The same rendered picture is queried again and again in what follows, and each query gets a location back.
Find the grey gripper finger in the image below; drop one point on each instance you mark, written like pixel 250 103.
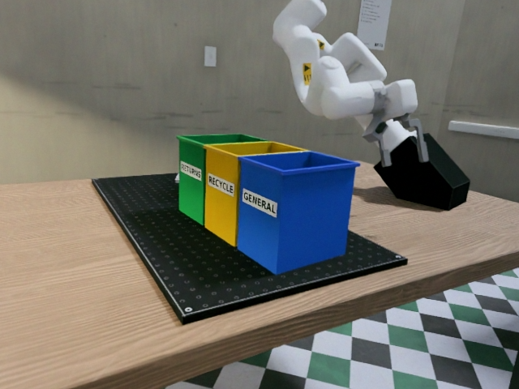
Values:
pixel 385 153
pixel 421 145

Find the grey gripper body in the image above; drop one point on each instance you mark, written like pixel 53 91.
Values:
pixel 400 98

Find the blue bin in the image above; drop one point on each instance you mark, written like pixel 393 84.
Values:
pixel 294 208

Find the green open-top bin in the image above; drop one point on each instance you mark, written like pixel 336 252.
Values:
pixel 192 170

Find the yellow bin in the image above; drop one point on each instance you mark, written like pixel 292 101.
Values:
pixel 223 176

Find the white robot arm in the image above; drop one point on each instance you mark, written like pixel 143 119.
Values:
pixel 342 95

